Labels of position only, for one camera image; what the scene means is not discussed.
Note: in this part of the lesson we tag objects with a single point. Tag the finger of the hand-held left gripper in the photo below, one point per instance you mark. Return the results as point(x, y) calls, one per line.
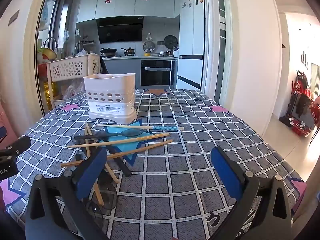
point(20, 142)
point(2, 132)

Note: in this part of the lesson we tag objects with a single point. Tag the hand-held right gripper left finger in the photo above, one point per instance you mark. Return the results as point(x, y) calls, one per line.
point(92, 172)

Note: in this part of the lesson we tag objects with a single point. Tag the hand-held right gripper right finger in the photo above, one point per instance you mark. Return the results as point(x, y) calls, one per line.
point(225, 170)

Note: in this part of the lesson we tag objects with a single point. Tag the plain wooden chopstick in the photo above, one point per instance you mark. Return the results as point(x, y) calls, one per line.
point(150, 147)
point(111, 173)
point(98, 193)

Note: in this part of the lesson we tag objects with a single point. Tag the metal spoon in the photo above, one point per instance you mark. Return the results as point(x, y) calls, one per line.
point(108, 195)
point(100, 136)

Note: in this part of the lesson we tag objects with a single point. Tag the dark translucent plastic spoon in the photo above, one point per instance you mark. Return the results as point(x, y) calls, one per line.
point(120, 162)
point(94, 212)

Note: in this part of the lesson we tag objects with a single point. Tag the yellow dotted wooden chopstick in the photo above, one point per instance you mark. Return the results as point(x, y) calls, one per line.
point(140, 139)

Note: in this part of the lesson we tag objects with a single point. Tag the blue dotted wooden chopstick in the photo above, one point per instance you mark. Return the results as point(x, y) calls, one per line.
point(130, 126)

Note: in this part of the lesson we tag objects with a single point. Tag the white plastic utensil holder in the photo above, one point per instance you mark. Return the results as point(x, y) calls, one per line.
point(110, 87)

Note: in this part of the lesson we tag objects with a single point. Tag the grey checkered star tablecloth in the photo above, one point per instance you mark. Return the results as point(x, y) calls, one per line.
point(175, 167)

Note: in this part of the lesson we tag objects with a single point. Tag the gold tinsel garland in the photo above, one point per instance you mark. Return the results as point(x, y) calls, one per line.
point(47, 90)

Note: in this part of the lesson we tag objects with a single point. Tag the clear bag with red print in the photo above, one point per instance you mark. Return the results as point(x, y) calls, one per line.
point(68, 90)

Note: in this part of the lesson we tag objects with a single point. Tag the stack of coloured bowls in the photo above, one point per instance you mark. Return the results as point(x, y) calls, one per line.
point(46, 53)

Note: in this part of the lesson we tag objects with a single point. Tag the beige perforated storage cart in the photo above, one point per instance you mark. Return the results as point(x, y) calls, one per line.
point(72, 66)

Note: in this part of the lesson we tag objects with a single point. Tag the pile of red bags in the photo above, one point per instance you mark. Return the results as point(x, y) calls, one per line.
point(302, 105)

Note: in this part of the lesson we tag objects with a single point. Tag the curved metal faucet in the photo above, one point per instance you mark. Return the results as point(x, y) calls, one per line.
point(51, 37)

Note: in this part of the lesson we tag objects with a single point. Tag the grey kitchen counter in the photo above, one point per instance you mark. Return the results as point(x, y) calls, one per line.
point(120, 70)

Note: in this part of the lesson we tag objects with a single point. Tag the black hanging bag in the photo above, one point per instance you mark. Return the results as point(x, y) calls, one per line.
point(103, 66)

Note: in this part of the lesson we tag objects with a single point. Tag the white plastic bag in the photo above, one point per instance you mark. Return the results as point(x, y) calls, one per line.
point(81, 53)

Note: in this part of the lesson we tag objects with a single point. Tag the black built-in oven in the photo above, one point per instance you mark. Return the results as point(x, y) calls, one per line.
point(155, 76)

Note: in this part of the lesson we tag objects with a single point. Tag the black wok with lid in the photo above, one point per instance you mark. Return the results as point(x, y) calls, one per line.
point(108, 51)

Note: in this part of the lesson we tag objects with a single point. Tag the small steel saucepan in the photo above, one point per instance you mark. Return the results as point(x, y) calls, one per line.
point(130, 51)

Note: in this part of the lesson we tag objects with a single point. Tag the kitchen window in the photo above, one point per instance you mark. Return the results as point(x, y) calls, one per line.
point(51, 15)

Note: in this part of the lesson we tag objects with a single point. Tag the steel pot with lid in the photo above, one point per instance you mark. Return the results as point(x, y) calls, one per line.
point(169, 53)

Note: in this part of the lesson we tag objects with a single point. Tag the yellow bowl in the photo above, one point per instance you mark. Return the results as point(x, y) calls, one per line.
point(147, 54)

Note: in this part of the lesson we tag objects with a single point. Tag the round black hanging pan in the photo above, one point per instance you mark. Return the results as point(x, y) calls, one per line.
point(170, 41)

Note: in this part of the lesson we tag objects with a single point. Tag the black range hood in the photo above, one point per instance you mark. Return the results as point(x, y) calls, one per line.
point(120, 31)

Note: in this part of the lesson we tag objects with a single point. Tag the white refrigerator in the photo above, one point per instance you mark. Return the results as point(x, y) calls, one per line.
point(190, 30)

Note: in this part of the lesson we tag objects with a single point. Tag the white upper kitchen cabinets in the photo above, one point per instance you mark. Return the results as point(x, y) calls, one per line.
point(125, 5)

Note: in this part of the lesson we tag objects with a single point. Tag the grey wall plate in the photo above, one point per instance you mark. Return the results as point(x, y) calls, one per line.
point(13, 17)

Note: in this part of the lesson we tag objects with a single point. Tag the black wall decoration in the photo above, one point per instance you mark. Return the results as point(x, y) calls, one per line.
point(304, 58)

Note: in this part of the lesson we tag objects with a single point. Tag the white sliding door frame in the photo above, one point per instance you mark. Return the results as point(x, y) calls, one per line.
point(220, 30)

